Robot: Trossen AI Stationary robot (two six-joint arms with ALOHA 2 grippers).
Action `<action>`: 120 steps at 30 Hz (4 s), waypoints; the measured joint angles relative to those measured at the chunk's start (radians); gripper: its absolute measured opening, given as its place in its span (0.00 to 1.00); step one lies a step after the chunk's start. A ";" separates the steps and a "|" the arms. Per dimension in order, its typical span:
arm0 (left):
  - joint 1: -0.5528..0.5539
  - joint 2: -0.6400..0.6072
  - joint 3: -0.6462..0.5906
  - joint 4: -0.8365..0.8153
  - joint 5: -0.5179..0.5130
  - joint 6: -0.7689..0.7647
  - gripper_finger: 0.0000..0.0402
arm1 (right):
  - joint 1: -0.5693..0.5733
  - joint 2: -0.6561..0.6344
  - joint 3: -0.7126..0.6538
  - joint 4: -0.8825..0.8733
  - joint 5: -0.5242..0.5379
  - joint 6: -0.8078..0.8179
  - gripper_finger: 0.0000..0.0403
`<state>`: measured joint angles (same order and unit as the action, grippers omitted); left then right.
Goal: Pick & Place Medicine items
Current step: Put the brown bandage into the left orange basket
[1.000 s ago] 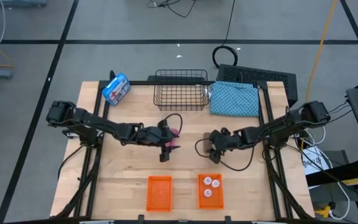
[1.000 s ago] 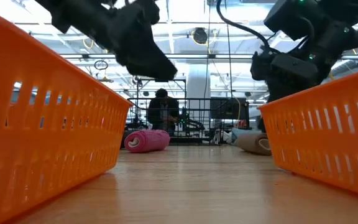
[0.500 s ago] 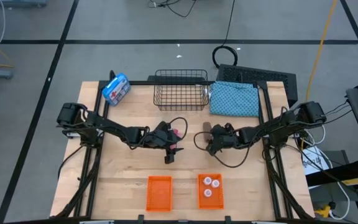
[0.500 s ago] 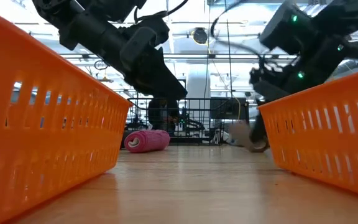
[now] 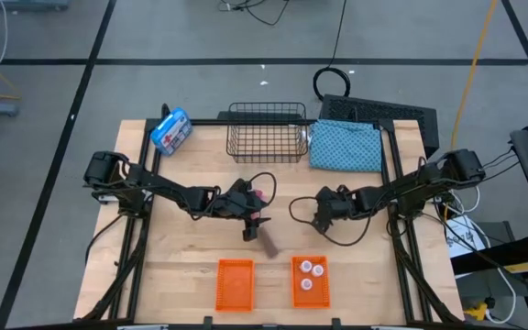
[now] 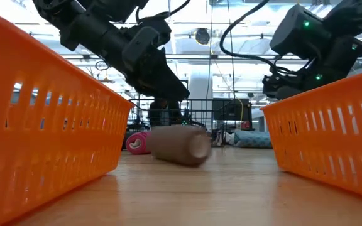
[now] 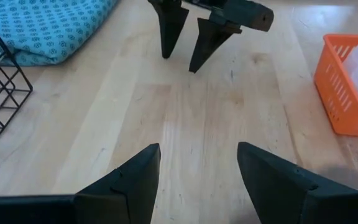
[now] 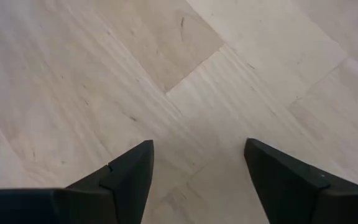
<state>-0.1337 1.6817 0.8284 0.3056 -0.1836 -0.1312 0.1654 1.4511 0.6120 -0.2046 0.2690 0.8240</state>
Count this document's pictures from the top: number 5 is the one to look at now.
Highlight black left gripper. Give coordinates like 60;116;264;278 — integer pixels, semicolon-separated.
213;178;273;243

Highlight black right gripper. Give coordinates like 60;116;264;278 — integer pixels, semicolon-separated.
313;185;357;235

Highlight brown bandage roll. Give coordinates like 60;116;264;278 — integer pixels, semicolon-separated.
258;225;281;259

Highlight pink bandage roll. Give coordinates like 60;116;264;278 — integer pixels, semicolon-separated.
250;187;269;220

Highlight orange plastic basket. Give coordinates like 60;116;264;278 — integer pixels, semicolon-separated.
214;258;256;313
291;255;332;310

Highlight blue patterned folded cloth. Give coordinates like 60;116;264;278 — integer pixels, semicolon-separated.
308;118;384;173

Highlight blue first aid kit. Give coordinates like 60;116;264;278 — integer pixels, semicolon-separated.
149;106;193;157

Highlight white printed paper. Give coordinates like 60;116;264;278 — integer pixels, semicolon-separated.
445;214;489;260

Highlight yellow power plug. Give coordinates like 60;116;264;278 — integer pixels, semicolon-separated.
464;302;492;322

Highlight black metal beam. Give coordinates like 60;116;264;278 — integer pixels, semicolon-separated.
449;231;528;277

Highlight grey flat box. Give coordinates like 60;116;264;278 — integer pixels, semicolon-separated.
0;0;71;13

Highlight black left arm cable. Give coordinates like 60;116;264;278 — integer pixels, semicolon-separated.
189;171;278;222

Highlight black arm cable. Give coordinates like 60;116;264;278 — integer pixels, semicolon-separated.
189;171;278;222
288;195;375;248

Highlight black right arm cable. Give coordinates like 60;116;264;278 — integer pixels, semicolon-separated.
288;195;375;248

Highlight black aluminium table frame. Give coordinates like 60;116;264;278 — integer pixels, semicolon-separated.
78;116;467;330

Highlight black wire basket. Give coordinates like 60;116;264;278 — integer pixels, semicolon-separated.
225;101;310;165

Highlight thin black base cable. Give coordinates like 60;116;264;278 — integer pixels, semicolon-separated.
84;213;126;267

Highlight black hanging cable with coil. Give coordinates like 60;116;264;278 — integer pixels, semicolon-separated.
312;0;352;103

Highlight white power cable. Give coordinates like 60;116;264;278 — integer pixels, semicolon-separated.
483;268;518;325

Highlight black floor cable bundle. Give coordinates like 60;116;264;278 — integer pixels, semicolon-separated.
216;0;292;27

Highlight yellow hanging cable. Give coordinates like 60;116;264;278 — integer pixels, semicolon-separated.
450;0;499;149

